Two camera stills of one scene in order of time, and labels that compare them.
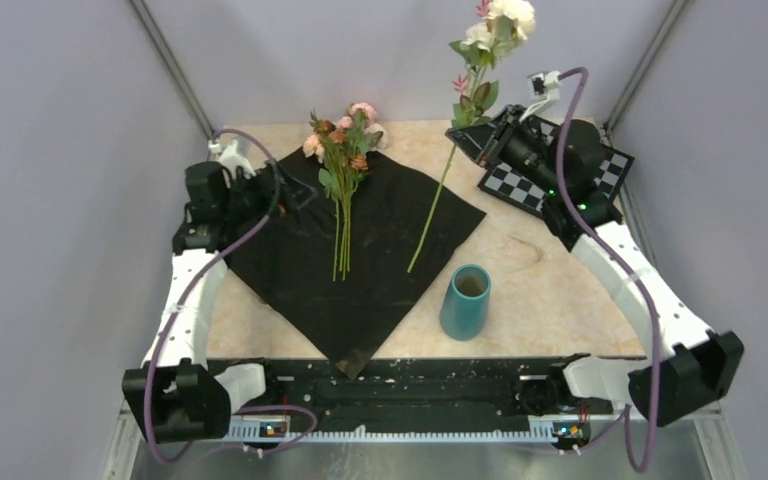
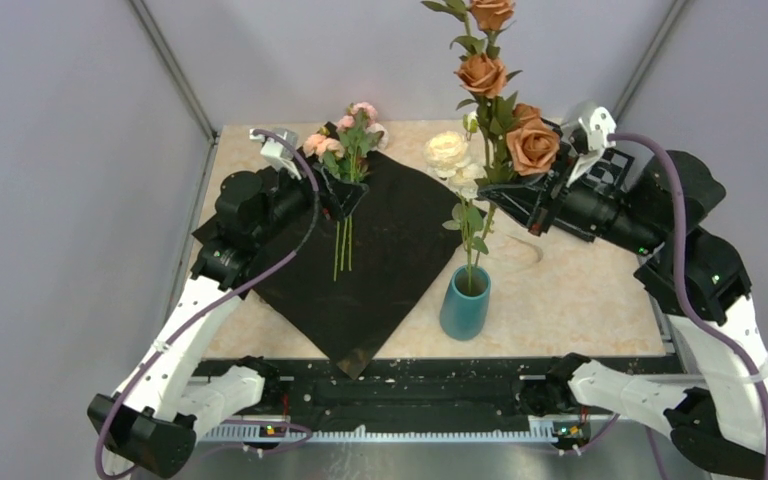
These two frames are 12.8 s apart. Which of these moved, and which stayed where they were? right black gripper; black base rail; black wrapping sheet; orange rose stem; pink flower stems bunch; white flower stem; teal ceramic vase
Moved: orange rose stem; right black gripper; white flower stem
Stayed: black wrapping sheet; teal ceramic vase; black base rail; pink flower stems bunch
